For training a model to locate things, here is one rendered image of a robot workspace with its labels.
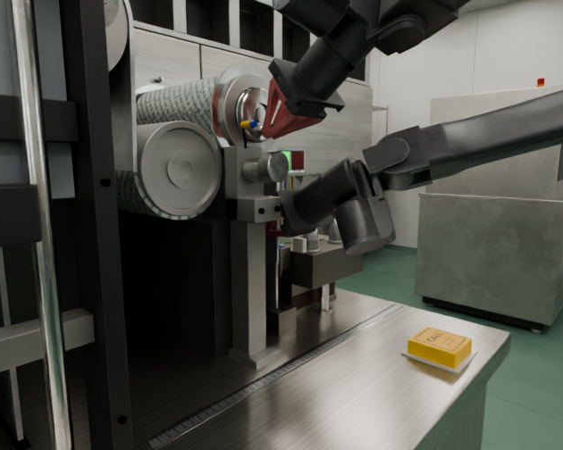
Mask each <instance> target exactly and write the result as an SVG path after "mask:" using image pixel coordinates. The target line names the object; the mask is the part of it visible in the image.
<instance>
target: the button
mask: <svg viewBox="0 0 563 450"><path fill-rule="evenodd" d="M471 349H472V338H469V337H463V336H460V335H457V334H454V333H450V332H448V331H444V330H441V329H436V328H432V327H429V326H427V327H425V328H424V329H422V330H421V331H419V332H418V333H417V334H415V335H414V336H413V337H412V338H410V339H409V340H408V353H409V354H413V355H416V356H419V357H421V358H424V359H426V360H429V361H432V362H435V363H439V364H442V365H445V366H448V367H450V368H453V369H456V368H457V367H458V366H459V365H460V364H461V363H462V362H463V361H464V360H465V359H466V358H467V356H468V355H469V354H470V353H471Z"/></svg>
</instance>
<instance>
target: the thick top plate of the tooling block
mask: <svg viewBox="0 0 563 450"><path fill-rule="evenodd" d="M318 237H319V247H320V248H321V250H320V251H318V252H305V253H299V252H295V251H293V237H279V244H283V245H284V246H290V275H287V276H283V277H278V280H279V281H283V282H287V283H290V284H293V285H297V286H300V287H303V288H309V289H315V288H319V287H321V286H324V285H327V284H329V283H332V282H334V281H336V280H339V279H343V278H346V277H348V276H350V275H353V274H356V273H358V272H361V271H363V256H364V254H354V255H349V254H345V251H344V247H343V244H342V243H331V242H328V241H327V239H328V238H329V236H325V235H319V234H318Z"/></svg>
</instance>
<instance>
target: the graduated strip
mask: <svg viewBox="0 0 563 450"><path fill-rule="evenodd" d="M402 307H404V306H400V305H397V304H392V305H390V306H388V307H386V308H385V309H383V310H381V311H379V312H377V313H376V314H374V315H372V316H370V317H368V318H366V319H365V320H363V321H361V322H359V323H357V324H356V325H354V326H352V327H350V328H348V329H346V330H344V331H342V332H341V333H339V334H337V335H336V336H334V337H331V338H329V339H327V340H326V341H324V342H323V343H321V344H319V345H317V346H315V347H313V348H311V349H309V350H307V351H305V352H304V353H303V354H300V355H298V356H296V357H295V358H293V359H291V360H289V361H287V362H286V363H284V364H282V365H280V366H278V367H276V368H275V369H273V370H271V371H268V372H267V373H266V374H264V375H262V376H260V377H258V378H256V379H254V380H252V381H250V382H249V383H247V384H246V385H244V386H242V387H239V388H237V389H236V390H234V391H232V392H230V393H229V394H227V395H225V396H223V397H221V398H219V399H217V400H215V401H214V402H212V403H211V404H208V405H206V406H205V407H203V408H201V409H199V410H197V411H195V412H194V413H192V414H190V415H188V416H186V417H185V418H183V419H181V420H179V421H176V422H175V423H174V424H172V425H170V426H168V427H166V428H165V429H162V430H160V431H158V432H156V433H155V434H154V435H152V436H150V437H147V438H146V439H144V440H142V441H143V442H144V443H145V444H146V445H147V446H148V447H149V448H151V449H152V450H156V449H157V448H159V447H161V446H163V445H165V444H167V443H168V442H170V441H172V440H174V439H175V438H177V437H178V436H180V435H182V434H184V433H185V432H187V431H189V430H191V429H193V428H195V427H196V426H197V425H199V424H201V423H202V422H204V421H207V420H208V419H210V418H212V417H214V416H215V415H216V414H218V413H220V412H222V411H224V410H225V409H227V408H229V407H231V406H232V405H234V404H236V403H237V402H239V401H241V400H242V399H244V398H246V397H248V396H250V395H252V394H254V393H255V392H256V391H258V390H260V389H261V388H264V387H265V386H267V385H269V384H271V383H272V382H274V381H276V380H277V379H279V378H281V377H282V376H284V375H286V374H288V373H289V372H291V371H294V370H295V369H297V368H298V367H300V366H301V365H303V364H305V363H307V362H309V361H311V360H312V359H314V358H316V357H317V356H318V355H320V354H323V353H324V352H326V351H328V350H329V349H331V348H333V347H335V346H336V345H338V344H340V343H341V342H343V341H345V340H346V339H348V338H351V337H352V336H354V335H356V334H357V333H358V332H360V331H362V330H364V329H366V328H368V327H369V326H371V325H373V324H375V323H376V322H377V321H380V320H381V319H383V318H385V317H387V316H388V315H390V314H392V313H394V312H396V311H397V310H398V309H400V308H402Z"/></svg>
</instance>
